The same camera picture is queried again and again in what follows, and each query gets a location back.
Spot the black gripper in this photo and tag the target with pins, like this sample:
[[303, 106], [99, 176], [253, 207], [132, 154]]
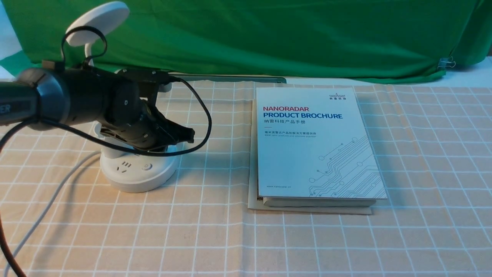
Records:
[[144, 128]]

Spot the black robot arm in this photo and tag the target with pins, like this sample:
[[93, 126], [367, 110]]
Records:
[[79, 96]]

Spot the white desk lamp socket base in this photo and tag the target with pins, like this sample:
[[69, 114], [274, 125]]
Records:
[[125, 171]]

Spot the grey metal bar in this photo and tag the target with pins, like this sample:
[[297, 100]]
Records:
[[229, 78]]

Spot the white product brochure booklet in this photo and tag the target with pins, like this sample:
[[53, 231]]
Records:
[[313, 150]]

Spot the green backdrop cloth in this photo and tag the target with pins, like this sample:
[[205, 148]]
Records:
[[380, 41]]

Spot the beige checkered tablecloth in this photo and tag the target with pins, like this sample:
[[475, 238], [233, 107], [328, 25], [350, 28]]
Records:
[[433, 145]]

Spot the metal binder clip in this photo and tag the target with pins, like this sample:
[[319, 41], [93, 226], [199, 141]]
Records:
[[446, 63]]

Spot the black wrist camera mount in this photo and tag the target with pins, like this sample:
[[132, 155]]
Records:
[[149, 80]]

